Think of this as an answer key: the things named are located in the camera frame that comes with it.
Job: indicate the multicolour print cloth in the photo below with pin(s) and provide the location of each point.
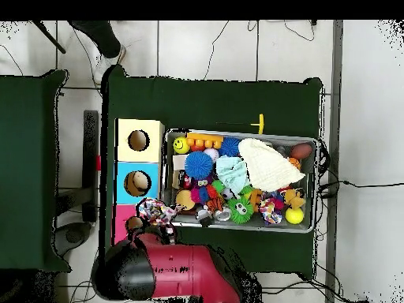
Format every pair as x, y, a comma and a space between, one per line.
157, 211

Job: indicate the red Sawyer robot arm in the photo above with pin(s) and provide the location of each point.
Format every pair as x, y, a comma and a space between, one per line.
189, 271

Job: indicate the wooden box with three holes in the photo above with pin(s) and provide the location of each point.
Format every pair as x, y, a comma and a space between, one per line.
151, 176

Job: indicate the shallow silver mesh bin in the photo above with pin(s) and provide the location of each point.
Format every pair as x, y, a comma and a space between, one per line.
309, 195

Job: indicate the large blue spiky ball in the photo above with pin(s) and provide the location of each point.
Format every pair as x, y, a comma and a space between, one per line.
199, 164

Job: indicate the white baseball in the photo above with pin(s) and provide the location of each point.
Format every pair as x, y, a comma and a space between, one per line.
212, 154

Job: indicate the orange toy building brick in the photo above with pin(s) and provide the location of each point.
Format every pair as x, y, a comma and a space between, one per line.
203, 139

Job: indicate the light blue waffle cloth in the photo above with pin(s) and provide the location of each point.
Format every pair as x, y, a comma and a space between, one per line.
232, 173

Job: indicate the yellow smiley face ball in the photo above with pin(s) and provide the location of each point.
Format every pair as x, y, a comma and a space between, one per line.
181, 145

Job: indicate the small blue spiky ball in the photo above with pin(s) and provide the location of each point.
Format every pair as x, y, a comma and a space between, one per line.
229, 146

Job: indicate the green spiky ball with eyes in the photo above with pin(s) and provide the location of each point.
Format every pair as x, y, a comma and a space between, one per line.
241, 210

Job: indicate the cream waffle cloth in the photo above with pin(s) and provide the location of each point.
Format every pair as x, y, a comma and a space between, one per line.
268, 167

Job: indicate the dark green table cloth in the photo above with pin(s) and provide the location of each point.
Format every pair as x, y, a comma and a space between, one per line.
28, 173
205, 101

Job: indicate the brown plush toy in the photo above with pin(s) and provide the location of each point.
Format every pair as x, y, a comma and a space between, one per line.
293, 198

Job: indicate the black panel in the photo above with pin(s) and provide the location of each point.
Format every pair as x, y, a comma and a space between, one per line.
91, 142

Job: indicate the dark rounded stand base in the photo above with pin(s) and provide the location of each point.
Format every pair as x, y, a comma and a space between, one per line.
74, 235

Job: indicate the person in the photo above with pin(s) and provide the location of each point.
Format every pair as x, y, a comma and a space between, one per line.
101, 38

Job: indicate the black rod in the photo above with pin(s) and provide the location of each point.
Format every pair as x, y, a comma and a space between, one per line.
50, 38

